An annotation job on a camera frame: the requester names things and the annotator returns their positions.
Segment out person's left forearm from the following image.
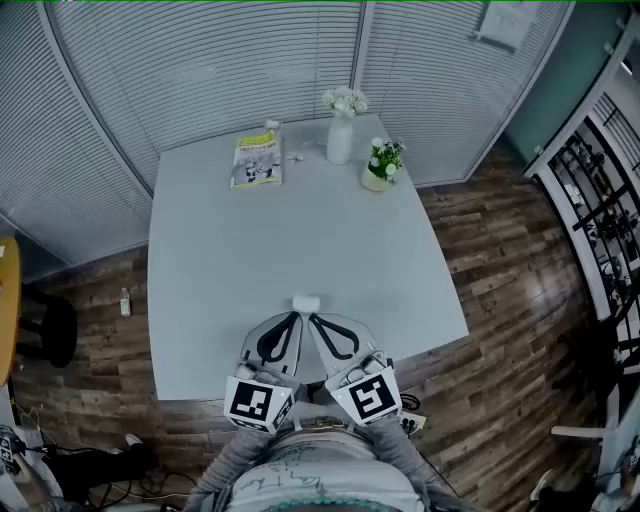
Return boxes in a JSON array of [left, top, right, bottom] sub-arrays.
[[182, 424, 274, 512]]

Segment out magazine with yellow border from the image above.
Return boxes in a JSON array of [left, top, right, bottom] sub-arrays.
[[229, 132, 284, 191]]

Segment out patterned belt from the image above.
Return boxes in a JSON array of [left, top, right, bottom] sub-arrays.
[[294, 416, 362, 432]]

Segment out white shelf with black rails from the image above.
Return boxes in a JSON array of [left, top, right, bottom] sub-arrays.
[[522, 92, 640, 351]]

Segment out paper notice sheet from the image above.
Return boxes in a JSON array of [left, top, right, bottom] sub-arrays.
[[472, 2, 539, 51]]

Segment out person's right forearm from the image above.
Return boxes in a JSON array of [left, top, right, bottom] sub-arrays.
[[369, 419, 466, 512]]

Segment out person's torso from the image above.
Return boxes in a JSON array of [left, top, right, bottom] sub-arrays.
[[219, 414, 431, 512]]

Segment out round wooden table black base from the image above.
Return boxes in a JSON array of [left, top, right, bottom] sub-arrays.
[[0, 235, 79, 386]]

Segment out white vase with white flowers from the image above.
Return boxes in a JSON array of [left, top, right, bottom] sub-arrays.
[[321, 86, 370, 165]]

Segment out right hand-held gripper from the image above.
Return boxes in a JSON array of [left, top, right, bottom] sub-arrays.
[[307, 311, 402, 427]]

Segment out cream pot with green plant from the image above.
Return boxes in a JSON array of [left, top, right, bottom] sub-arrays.
[[360, 137, 407, 193]]

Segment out black office chair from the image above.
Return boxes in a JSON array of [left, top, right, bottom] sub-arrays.
[[552, 299, 640, 401]]

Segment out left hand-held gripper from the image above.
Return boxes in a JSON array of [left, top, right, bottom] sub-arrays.
[[223, 310, 306, 434]]

